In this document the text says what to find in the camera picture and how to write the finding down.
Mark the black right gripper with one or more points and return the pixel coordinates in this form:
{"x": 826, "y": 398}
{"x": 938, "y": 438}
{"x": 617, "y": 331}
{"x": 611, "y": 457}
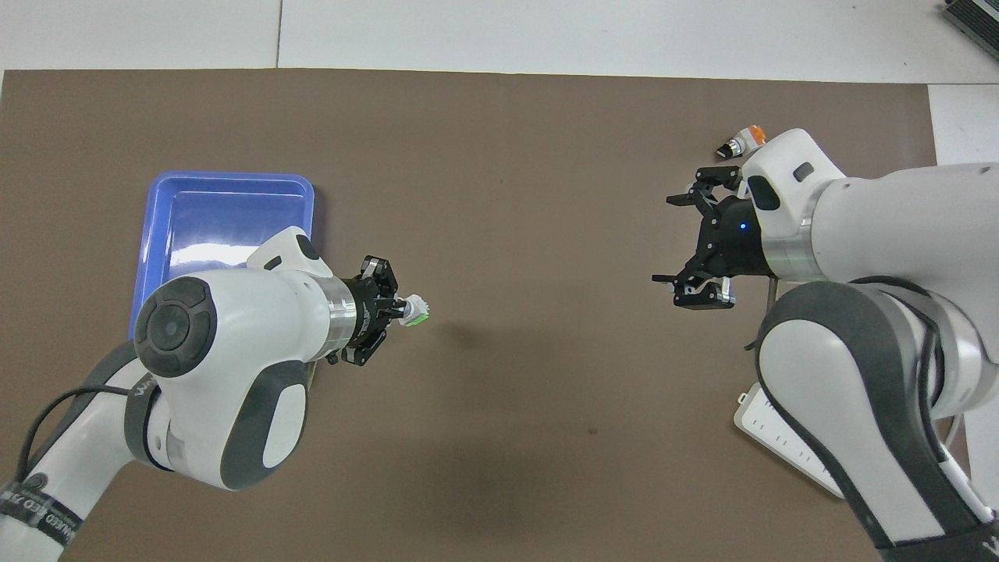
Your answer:
{"x": 737, "y": 238}

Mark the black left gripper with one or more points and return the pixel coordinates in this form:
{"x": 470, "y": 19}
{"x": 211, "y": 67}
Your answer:
{"x": 367, "y": 312}

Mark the green-capped rotary switch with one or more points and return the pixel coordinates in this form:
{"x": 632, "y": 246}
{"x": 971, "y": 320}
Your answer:
{"x": 415, "y": 311}

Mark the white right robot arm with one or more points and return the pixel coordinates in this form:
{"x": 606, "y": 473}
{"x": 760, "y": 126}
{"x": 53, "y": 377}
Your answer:
{"x": 874, "y": 234}

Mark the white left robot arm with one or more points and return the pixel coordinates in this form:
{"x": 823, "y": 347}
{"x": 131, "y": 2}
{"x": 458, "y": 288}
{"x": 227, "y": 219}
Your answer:
{"x": 234, "y": 343}

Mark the brown table mat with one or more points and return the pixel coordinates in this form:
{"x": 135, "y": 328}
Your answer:
{"x": 507, "y": 195}

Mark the blue plastic tray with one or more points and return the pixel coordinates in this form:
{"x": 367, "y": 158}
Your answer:
{"x": 203, "y": 211}

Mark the white power strip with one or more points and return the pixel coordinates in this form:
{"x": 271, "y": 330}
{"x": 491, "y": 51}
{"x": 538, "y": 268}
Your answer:
{"x": 769, "y": 437}

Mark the grey ribbed metal device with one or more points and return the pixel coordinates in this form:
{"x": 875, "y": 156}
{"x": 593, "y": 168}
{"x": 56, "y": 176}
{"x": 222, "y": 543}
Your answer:
{"x": 975, "y": 16}

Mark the orange-capped rotary switch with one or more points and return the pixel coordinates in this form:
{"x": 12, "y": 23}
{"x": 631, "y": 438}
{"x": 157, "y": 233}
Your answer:
{"x": 737, "y": 145}

